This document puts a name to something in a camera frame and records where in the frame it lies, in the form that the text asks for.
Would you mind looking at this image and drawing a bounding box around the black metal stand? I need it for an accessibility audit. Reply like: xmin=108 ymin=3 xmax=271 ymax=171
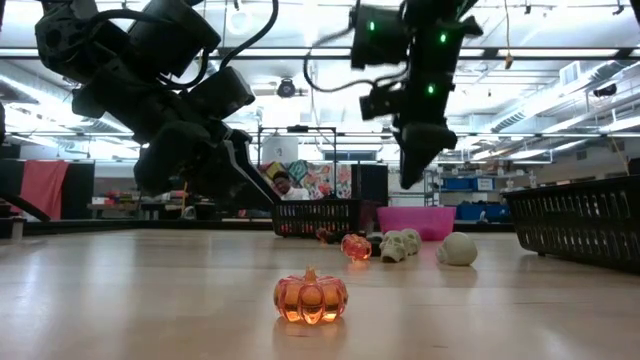
xmin=257 ymin=125 xmax=339 ymax=201

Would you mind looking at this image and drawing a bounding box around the red hanging cloth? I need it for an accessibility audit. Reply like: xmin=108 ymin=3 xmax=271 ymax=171
xmin=19 ymin=159 xmax=70 ymax=221

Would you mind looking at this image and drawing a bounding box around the pale plastic skull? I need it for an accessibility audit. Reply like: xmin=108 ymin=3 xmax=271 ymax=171
xmin=378 ymin=230 xmax=409 ymax=264
xmin=402 ymin=227 xmax=423 ymax=255
xmin=435 ymin=231 xmax=479 ymax=267

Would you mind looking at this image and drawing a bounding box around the black slotted plastic basket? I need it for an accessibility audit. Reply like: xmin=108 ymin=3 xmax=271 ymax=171
xmin=271 ymin=198 xmax=362 ymax=238
xmin=501 ymin=174 xmax=640 ymax=275

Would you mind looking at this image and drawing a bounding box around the colourful wall mural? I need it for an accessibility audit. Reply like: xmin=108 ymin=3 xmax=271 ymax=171
xmin=257 ymin=159 xmax=354 ymax=201

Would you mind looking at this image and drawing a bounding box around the black ceiling camera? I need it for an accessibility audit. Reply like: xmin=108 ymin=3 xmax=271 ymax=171
xmin=276 ymin=78 xmax=298 ymax=99

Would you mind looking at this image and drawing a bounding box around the white round container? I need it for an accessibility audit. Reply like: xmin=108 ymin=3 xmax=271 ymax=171
xmin=262 ymin=135 xmax=300 ymax=165

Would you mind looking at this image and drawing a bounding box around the person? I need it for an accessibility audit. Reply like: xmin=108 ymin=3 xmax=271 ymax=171
xmin=272 ymin=170 xmax=311 ymax=201

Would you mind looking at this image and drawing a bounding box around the hanging ceiling cord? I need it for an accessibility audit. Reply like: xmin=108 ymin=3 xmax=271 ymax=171
xmin=503 ymin=0 xmax=515 ymax=70

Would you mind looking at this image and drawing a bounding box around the pink plastic bowl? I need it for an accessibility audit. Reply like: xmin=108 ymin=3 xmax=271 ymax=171
xmin=375 ymin=206 xmax=457 ymax=242

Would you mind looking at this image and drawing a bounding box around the black mesh cabinet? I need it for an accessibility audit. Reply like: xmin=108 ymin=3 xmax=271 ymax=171
xmin=350 ymin=163 xmax=390 ymax=206

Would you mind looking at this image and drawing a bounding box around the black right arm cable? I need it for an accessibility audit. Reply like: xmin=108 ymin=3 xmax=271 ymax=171
xmin=302 ymin=27 xmax=407 ymax=94

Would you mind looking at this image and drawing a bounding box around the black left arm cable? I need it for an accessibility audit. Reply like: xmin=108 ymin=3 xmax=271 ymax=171
xmin=158 ymin=0 xmax=280 ymax=92

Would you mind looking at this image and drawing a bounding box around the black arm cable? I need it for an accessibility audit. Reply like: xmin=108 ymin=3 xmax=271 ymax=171
xmin=158 ymin=0 xmax=280 ymax=92
xmin=302 ymin=27 xmax=407 ymax=94

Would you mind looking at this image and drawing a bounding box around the black aluminium table frame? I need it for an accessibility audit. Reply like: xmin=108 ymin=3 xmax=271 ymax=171
xmin=0 ymin=217 xmax=516 ymax=239

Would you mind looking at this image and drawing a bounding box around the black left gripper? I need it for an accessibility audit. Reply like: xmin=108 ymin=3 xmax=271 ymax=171
xmin=71 ymin=64 xmax=282 ymax=206

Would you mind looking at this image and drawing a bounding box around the silver ventilation duct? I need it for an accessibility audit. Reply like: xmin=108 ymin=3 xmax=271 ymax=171
xmin=492 ymin=59 xmax=640 ymax=134

